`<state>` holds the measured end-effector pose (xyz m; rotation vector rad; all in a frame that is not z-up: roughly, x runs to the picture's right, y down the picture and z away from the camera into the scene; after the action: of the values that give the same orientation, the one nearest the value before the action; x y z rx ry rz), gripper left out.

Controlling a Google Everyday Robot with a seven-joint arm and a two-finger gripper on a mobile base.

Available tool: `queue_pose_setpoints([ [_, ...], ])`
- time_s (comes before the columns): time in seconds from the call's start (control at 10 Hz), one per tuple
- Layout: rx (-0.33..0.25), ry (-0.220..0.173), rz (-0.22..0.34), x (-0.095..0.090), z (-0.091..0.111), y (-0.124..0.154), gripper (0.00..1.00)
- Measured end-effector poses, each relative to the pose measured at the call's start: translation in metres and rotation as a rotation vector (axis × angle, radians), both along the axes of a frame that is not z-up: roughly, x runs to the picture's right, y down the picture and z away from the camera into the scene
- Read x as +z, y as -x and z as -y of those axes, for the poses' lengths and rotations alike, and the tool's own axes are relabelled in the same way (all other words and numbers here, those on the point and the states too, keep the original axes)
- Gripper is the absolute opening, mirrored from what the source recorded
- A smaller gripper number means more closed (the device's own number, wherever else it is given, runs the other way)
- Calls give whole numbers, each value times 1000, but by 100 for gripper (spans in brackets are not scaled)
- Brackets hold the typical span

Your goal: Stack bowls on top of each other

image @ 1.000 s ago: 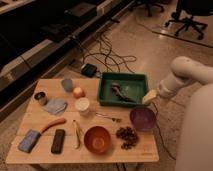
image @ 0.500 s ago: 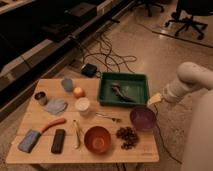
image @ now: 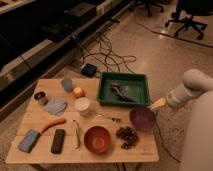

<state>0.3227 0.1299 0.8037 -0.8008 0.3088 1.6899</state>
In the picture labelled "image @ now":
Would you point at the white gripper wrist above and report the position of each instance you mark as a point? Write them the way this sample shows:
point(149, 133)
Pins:
point(175, 98)

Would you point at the purple bowl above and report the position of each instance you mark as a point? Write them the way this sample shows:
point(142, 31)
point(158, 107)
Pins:
point(142, 118)

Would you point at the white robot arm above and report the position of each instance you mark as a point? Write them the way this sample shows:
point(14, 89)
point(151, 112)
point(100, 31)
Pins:
point(197, 154)

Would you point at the bunch of dark grapes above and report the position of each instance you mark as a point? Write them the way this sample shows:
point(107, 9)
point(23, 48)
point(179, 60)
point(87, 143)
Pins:
point(129, 137)

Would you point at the green plastic tray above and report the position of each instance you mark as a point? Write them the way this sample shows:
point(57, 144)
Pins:
point(134, 86)

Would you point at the dark utensil in tray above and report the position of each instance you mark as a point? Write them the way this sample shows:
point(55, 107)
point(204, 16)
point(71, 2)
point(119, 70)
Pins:
point(117, 90)

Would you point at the metal spoon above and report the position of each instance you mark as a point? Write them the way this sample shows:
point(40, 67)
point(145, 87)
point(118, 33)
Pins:
point(108, 117)

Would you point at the orange bowl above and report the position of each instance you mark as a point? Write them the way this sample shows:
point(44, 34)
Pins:
point(97, 140)

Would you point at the white cup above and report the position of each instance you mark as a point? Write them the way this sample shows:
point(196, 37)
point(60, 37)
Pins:
point(82, 105)

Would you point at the black power adapter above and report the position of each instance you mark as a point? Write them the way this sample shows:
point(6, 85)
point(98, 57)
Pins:
point(89, 70)

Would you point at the orange fruit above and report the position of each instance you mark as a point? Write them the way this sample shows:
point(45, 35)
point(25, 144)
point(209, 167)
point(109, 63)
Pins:
point(78, 92)

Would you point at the black office chair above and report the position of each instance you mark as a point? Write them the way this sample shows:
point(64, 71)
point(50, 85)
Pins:
point(185, 12)

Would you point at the wooden table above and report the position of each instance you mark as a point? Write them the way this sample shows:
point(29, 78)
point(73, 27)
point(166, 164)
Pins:
point(36, 118)

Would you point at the grey folded cloth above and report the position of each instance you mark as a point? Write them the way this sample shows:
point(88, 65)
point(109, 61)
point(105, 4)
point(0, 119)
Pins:
point(55, 106)

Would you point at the orange carrot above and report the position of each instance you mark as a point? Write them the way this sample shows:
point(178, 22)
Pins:
point(53, 123)

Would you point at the black rectangular block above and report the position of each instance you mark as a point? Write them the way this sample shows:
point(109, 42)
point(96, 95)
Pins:
point(58, 141)

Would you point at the small metal cup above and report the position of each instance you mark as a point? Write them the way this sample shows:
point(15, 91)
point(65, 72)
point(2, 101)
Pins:
point(41, 98)

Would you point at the blue sponge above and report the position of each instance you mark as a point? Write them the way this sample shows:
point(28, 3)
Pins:
point(29, 141)

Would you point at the dark shelf unit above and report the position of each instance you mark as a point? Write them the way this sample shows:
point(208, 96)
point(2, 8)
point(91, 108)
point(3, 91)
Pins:
point(36, 37)

